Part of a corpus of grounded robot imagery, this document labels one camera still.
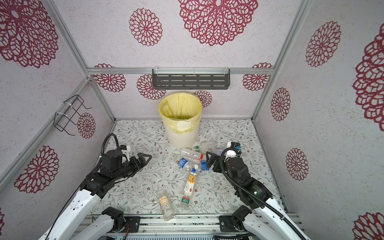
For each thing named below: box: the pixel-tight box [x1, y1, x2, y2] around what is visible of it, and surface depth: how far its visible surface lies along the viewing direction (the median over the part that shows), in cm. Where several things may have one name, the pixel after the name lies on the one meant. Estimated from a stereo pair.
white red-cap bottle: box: [172, 148, 204, 161], surface depth 97 cm
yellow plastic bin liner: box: [158, 92, 203, 134], surface depth 97 cm
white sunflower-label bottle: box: [184, 168, 197, 197], surface depth 83 cm
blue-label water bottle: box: [175, 157, 202, 172], surface depth 93 cm
